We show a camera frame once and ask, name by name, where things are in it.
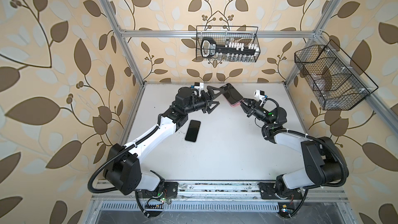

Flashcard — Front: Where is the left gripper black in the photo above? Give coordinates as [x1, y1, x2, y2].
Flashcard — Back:
[182, 86, 223, 116]

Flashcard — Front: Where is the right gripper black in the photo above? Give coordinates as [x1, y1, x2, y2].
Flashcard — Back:
[238, 97, 273, 129]

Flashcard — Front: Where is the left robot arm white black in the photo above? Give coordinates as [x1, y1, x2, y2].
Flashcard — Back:
[87, 83, 224, 196]

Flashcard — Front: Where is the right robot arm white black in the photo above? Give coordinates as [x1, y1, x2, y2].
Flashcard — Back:
[241, 97, 349, 199]

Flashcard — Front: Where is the black phone on table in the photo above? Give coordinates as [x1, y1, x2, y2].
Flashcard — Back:
[184, 120, 201, 143]

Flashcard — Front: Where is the black white tool in basket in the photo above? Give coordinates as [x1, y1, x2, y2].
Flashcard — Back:
[199, 37, 261, 60]

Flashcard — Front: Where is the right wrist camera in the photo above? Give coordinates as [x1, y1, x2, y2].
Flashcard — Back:
[254, 90, 267, 102]

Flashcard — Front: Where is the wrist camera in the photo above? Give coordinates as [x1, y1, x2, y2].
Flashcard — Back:
[254, 90, 267, 102]
[191, 82, 204, 92]

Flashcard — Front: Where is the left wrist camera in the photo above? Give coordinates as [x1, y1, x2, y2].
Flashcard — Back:
[191, 82, 204, 92]

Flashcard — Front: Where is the back wire basket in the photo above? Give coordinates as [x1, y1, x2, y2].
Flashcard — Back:
[195, 25, 261, 63]

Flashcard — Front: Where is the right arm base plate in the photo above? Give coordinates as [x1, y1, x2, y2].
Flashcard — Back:
[258, 182, 303, 201]

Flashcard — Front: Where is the side wire basket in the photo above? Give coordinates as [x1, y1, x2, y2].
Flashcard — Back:
[294, 39, 379, 111]

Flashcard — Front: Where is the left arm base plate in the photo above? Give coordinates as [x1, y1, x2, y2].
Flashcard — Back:
[139, 181, 178, 199]

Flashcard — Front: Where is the aluminium front rail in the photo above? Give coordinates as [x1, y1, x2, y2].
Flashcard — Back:
[92, 180, 349, 213]

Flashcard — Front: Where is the aluminium cage frame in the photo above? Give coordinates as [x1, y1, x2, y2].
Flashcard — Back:
[86, 0, 398, 224]

